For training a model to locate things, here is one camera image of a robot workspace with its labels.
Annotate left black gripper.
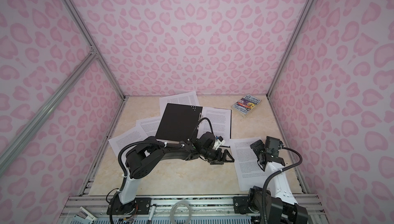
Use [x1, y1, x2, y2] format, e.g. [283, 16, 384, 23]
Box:
[201, 147, 236, 164]

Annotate printed paper sheet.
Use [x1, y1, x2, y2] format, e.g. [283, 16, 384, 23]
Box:
[229, 137, 267, 191]
[159, 91, 200, 115]

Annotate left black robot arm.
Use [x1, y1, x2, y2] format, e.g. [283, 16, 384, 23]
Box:
[115, 132, 235, 206]

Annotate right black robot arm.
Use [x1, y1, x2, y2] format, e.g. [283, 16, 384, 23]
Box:
[248, 136, 308, 224]

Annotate colourful paperback book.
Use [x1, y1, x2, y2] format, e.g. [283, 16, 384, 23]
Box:
[231, 94, 261, 117]

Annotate white marker pen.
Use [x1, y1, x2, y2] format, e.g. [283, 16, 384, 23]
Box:
[147, 204, 156, 224]

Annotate white box device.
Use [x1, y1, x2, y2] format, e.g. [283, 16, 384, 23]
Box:
[72, 207, 98, 224]

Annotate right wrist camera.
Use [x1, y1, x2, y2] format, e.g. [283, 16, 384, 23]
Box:
[265, 136, 284, 150]

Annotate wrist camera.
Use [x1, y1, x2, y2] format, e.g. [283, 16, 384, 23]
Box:
[212, 136, 226, 150]
[265, 136, 284, 150]

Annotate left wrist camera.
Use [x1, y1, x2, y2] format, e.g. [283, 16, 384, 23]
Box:
[212, 136, 226, 150]

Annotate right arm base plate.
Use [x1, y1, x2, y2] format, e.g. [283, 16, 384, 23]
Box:
[233, 196, 255, 215]

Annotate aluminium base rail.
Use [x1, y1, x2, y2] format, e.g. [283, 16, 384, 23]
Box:
[56, 194, 328, 224]

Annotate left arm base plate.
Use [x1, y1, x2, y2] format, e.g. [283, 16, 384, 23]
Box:
[107, 196, 151, 215]

